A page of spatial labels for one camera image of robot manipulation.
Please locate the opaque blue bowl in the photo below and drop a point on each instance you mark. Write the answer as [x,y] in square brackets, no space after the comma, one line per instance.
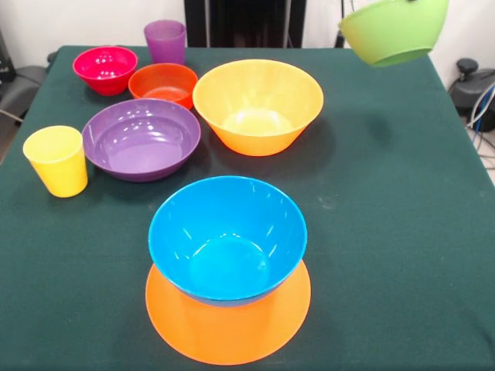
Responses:
[228,220]

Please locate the large orange bowl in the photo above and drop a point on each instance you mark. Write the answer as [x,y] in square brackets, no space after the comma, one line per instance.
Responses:
[257,92]
[228,332]

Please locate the green bowl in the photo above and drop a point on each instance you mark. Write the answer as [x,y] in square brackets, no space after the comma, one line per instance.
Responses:
[390,31]

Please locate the wide purple bowl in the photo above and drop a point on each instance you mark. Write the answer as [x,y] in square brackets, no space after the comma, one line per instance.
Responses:
[141,139]

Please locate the small red-orange bowl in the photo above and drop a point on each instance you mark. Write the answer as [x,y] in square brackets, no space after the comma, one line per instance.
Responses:
[162,81]

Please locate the dark green tablecloth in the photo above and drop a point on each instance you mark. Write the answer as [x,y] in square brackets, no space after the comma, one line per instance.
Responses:
[386,232]

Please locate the purple cup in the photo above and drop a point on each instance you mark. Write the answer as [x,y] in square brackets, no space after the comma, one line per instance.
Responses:
[164,42]

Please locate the pink bowl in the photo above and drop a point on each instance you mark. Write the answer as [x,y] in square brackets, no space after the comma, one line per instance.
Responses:
[104,67]

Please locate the yellow cup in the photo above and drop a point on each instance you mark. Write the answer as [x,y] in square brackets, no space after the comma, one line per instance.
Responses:
[58,170]

